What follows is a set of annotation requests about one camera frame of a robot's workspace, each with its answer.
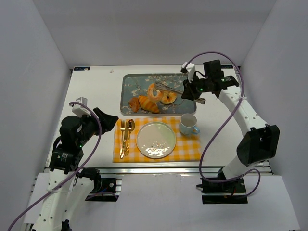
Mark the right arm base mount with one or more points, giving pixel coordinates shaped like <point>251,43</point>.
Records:
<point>232,192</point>

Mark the brown bagel behind donut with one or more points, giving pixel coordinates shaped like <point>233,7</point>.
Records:
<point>168,98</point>

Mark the gold spoon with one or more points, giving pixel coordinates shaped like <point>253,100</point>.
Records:
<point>131,127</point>

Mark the glazed ring donut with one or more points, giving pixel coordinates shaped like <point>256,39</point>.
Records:
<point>153,94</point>

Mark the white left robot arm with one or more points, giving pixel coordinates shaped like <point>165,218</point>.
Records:
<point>70,182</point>

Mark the gold fork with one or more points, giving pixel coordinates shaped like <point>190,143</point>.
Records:
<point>122,128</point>

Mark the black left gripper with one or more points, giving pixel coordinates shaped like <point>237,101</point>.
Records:
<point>96,121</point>

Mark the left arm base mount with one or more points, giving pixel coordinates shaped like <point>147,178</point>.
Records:
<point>104,189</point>

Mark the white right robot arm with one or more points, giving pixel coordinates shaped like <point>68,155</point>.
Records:
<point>260,140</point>

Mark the yellow checkered cloth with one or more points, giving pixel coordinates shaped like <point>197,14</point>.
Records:
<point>187,148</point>

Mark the gold knife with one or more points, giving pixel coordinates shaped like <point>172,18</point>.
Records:
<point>125,139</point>

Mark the small dark brown pastry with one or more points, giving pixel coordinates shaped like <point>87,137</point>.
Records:
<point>134,104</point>

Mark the aluminium front rail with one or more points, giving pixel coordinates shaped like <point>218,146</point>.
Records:
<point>172,170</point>

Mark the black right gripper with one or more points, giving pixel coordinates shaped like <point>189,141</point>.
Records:
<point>192,89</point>

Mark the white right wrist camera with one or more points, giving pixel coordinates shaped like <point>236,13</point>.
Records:
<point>189,69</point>

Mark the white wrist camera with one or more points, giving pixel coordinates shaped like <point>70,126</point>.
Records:
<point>78,107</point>
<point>189,69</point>

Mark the silver metal tongs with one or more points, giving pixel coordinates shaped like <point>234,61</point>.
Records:
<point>161,87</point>

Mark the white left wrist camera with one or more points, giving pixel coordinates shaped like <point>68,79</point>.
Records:
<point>78,107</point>

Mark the white round plate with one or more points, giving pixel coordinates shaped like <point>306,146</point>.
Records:
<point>156,140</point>

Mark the striped golden croissant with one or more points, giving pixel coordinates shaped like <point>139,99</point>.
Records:
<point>147,105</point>

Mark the white mug blue handle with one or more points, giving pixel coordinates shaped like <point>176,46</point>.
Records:
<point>188,124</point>

